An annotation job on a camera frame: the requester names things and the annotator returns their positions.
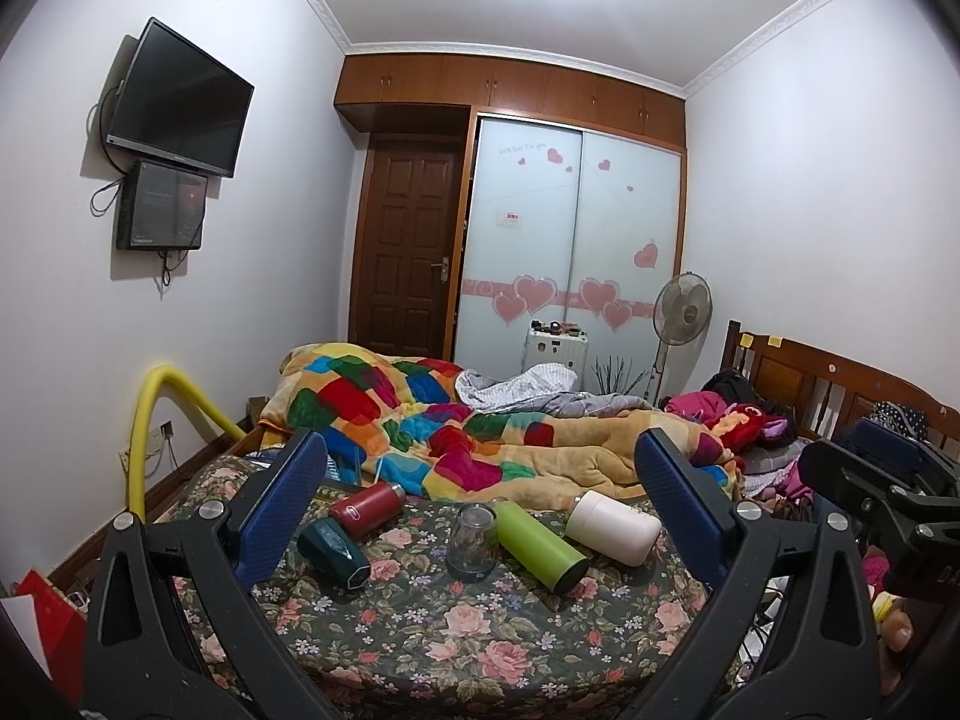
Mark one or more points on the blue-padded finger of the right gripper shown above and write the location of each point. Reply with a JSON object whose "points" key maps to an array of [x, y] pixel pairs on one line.
{"points": [[899, 455]]}

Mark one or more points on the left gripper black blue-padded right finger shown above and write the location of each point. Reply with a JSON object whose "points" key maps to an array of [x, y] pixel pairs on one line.
{"points": [[787, 630]]}

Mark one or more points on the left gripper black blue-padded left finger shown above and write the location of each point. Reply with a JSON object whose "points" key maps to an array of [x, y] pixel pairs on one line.
{"points": [[142, 659]]}

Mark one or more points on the green thermos bottle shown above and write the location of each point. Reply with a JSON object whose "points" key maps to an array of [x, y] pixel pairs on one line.
{"points": [[545, 555]]}

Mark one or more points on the dark green hexagonal cup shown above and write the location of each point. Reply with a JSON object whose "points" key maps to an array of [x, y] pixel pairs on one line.
{"points": [[331, 552]]}

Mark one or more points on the white thermos cup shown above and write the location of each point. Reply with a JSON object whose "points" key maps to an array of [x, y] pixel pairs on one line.
{"points": [[612, 529]]}

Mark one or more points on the clear glass cup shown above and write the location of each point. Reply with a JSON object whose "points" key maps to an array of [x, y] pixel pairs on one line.
{"points": [[472, 549]]}

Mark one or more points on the wooden headboard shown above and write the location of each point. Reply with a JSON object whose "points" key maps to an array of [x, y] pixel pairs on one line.
{"points": [[825, 391]]}

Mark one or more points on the red paper bag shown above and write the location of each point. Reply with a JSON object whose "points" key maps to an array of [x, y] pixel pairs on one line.
{"points": [[62, 630]]}

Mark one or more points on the red plush toy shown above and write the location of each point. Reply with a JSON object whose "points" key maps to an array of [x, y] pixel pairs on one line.
{"points": [[744, 425]]}

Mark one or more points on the red thermos bottle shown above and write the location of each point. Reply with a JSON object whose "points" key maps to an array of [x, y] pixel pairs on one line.
{"points": [[360, 514]]}

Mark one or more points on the standing electric fan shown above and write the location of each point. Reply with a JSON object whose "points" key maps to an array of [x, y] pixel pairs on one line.
{"points": [[681, 313]]}

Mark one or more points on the yellow foam tube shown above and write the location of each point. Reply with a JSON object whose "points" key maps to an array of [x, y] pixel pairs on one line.
{"points": [[145, 436]]}

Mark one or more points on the colourful patchwork blanket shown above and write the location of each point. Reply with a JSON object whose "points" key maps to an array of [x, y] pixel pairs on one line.
{"points": [[399, 420]]}

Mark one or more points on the white small cabinet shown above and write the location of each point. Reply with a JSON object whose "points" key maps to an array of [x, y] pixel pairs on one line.
{"points": [[560, 342]]}

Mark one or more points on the white patterned cloth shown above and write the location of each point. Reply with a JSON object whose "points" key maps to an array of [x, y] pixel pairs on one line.
{"points": [[548, 388]]}

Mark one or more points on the wardrobe with heart stickers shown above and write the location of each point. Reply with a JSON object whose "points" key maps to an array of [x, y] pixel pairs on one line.
{"points": [[571, 208]]}

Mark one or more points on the brown wooden door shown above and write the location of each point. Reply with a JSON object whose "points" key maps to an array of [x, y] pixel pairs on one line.
{"points": [[401, 268]]}

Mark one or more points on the small black wall monitor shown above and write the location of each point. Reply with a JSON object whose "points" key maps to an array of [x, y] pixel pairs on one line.
{"points": [[162, 209]]}

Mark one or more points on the wall-mounted black television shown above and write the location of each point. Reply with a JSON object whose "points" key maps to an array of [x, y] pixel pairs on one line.
{"points": [[178, 103]]}

